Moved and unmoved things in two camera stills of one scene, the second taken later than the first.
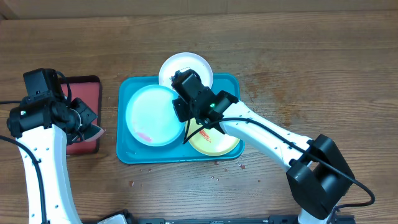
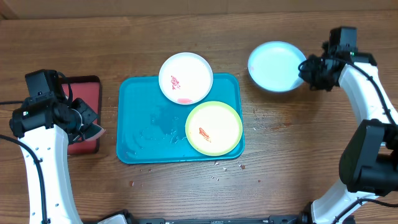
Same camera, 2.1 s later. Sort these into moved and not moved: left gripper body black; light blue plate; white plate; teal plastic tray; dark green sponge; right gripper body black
Moved: right gripper body black; light blue plate
Not moved: dark green sponge; teal plastic tray; white plate; left gripper body black
